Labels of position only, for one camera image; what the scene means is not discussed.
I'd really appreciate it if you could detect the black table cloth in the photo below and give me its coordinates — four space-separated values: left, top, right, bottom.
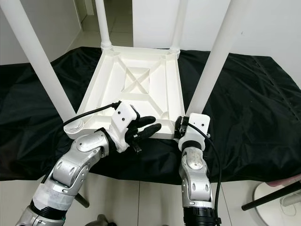
0 46 301 185

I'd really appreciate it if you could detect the robot left leg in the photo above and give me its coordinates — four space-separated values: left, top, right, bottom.
96 214 113 226

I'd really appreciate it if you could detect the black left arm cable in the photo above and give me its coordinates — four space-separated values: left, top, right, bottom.
62 101 120 132

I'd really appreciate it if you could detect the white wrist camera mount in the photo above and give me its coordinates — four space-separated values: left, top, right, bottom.
180 113 211 151
109 101 141 153

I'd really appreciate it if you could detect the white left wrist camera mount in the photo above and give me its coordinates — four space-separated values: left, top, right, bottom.
109 101 141 153

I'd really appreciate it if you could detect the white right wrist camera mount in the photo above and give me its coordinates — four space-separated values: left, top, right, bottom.
180 113 211 151

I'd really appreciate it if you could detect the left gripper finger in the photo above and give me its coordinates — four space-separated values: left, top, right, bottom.
136 124 163 141
134 116 157 129

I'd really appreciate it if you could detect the white plastic table top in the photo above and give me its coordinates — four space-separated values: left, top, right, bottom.
63 46 186 139

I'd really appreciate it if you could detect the black metal stand leg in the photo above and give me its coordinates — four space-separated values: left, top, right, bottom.
241 181 301 211
78 193 91 208

